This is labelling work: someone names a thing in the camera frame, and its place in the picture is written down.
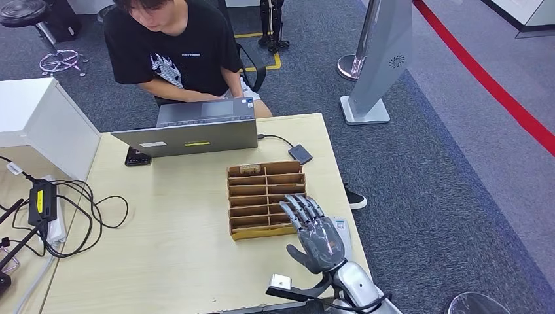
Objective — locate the person's right hand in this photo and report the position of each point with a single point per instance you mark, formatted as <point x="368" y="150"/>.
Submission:
<point x="210" y="98"/>

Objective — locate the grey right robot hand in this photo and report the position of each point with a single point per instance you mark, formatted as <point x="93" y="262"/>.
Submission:
<point x="321" y="245"/>

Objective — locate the person's right forearm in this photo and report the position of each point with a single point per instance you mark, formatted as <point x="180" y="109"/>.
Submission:
<point x="173" y="90"/>

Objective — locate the person's left forearm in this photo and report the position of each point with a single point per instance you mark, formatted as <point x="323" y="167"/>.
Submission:
<point x="236" y="84"/>

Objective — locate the white ID card reader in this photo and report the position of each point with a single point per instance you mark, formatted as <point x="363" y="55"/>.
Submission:
<point x="344" y="236"/>

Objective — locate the person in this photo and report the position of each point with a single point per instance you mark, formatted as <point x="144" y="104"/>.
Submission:
<point x="195" y="52"/>

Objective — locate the cardboard card holder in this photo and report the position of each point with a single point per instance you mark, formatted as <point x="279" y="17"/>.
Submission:
<point x="256" y="234"/>

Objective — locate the brown room key card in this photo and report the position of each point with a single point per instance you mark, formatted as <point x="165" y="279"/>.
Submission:
<point x="250" y="169"/>

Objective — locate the grey laptop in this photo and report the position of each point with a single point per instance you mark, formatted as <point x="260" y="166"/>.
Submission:
<point x="195" y="138"/>

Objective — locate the black shoe white sole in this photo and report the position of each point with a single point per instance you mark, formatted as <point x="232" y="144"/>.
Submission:
<point x="355" y="200"/>

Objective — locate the dark grey square USB device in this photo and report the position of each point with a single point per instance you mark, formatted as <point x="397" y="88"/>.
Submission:
<point x="300" y="154"/>

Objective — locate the black keypad device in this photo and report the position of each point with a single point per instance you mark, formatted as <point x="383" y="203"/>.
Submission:
<point x="138" y="159"/>

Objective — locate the black stand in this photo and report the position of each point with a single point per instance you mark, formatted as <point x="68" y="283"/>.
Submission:
<point x="271" y="21"/>

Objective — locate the black round stool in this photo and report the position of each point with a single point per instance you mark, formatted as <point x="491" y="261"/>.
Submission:
<point x="21" y="13"/>
<point x="104" y="13"/>

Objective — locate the white cabinet box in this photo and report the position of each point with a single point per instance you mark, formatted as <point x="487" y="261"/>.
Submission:
<point x="56" y="130"/>

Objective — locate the black bin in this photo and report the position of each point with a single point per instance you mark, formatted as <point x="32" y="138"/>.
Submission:
<point x="65" y="21"/>

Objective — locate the grey round dome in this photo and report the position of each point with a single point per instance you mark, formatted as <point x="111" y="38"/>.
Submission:
<point x="477" y="305"/>

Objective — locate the grey kiosk stand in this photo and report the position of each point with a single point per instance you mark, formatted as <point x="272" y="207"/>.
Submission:
<point x="386" y="43"/>

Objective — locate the black power adapter yellow label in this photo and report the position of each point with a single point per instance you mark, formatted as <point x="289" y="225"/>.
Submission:
<point x="48" y="203"/>

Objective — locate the white power strip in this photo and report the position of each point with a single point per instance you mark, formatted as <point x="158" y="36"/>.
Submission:
<point x="58" y="232"/>

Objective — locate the black tripod legs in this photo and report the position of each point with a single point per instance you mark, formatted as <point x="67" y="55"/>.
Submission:
<point x="26" y="238"/>

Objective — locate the clear plastic piece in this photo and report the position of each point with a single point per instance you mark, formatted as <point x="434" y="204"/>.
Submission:
<point x="9" y="264"/>

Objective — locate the white counter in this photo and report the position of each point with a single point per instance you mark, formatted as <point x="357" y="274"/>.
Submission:
<point x="533" y="13"/>

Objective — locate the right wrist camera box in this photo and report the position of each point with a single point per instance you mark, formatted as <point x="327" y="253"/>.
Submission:
<point x="279" y="281"/>

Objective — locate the chrome stanchion post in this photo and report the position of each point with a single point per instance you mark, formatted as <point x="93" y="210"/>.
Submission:
<point x="347" y="67"/>

